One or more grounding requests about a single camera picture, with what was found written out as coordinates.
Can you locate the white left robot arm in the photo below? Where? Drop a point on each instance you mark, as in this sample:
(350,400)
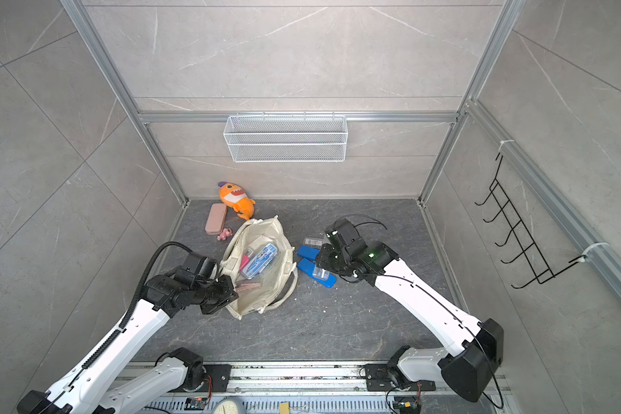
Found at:
(88,386)

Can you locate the blue compass case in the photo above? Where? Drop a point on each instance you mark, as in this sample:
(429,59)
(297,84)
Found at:
(307,267)
(308,253)
(260,261)

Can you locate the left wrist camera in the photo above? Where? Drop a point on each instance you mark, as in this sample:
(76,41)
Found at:
(197,268)

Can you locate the pink compass case in bag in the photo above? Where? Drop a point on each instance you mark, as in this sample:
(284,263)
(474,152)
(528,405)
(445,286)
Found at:
(245,260)

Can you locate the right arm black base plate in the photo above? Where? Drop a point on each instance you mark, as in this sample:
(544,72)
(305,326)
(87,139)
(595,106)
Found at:
(382,378)

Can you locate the clear labelled compass case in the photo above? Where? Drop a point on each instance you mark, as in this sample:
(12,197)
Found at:
(314,242)

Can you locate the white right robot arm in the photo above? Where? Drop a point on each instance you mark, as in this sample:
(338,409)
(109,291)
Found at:
(471,351)

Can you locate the white wire mesh basket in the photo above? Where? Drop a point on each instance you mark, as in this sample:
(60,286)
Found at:
(286,138)

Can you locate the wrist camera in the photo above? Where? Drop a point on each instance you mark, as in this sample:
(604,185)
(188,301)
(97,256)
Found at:
(343,235)
(197,268)

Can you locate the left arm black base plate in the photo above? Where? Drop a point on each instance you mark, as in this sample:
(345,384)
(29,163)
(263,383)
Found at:
(210,378)

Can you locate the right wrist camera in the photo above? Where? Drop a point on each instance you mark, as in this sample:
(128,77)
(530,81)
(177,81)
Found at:
(343,235)

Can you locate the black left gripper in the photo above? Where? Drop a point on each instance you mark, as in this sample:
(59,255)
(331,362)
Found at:
(230,294)

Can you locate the beige canvas bag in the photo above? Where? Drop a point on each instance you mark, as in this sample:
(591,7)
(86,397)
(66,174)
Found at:
(275,284)

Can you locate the pink rectangular case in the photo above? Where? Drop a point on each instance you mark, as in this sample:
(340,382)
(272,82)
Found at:
(216,219)

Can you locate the orange plush shark toy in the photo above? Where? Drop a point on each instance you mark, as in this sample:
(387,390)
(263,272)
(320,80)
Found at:
(235,198)

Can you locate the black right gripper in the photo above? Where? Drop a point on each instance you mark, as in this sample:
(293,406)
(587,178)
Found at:
(323,260)

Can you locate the pink bear figurine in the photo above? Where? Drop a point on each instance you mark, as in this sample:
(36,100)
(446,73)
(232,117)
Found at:
(225,234)

